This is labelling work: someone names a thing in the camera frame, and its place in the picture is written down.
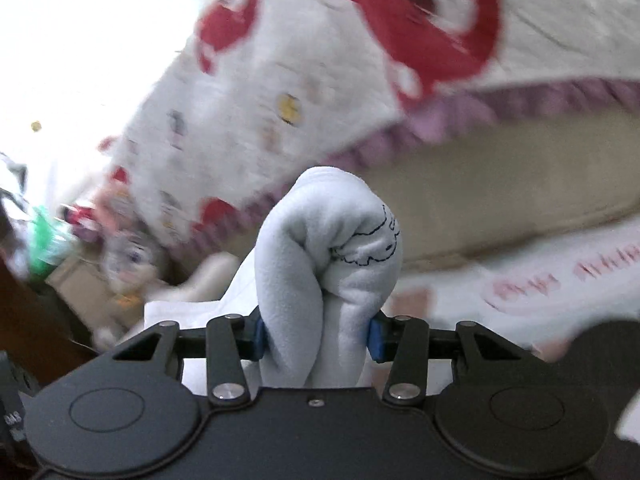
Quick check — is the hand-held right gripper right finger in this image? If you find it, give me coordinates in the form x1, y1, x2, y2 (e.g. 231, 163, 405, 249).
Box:
367, 312, 561, 406

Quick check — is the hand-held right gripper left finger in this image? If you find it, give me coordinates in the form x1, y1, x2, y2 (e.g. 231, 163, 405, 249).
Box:
75, 312, 267, 407

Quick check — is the white T-shirt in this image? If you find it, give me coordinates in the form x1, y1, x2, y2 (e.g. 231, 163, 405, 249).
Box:
254, 166, 403, 388

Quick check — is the cream waffle sweater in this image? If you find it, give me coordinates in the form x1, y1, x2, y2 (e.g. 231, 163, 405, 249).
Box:
172, 251, 248, 311

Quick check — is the wooden drawer cabinet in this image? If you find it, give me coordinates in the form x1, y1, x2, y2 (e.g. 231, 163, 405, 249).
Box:
0, 255, 98, 376

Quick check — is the beige nightstand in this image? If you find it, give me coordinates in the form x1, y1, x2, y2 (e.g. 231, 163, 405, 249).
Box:
47, 255, 131, 346

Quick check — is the checked dog print rug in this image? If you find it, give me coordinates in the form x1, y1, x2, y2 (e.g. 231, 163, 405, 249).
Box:
385, 215, 640, 411

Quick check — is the grey plush bunny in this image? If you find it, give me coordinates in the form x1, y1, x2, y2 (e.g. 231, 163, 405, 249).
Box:
95, 230, 173, 353

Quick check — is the green plastic bag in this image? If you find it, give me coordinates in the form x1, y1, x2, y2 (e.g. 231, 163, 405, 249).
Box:
27, 202, 76, 281

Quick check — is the red patterned cloth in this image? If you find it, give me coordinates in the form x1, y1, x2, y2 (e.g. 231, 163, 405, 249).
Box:
62, 200, 106, 243

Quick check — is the beige bed base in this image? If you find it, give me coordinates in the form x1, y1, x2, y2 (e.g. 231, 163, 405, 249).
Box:
350, 105, 640, 276

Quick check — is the printed bear blanket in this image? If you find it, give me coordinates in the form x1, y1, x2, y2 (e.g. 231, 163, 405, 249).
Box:
97, 0, 640, 256

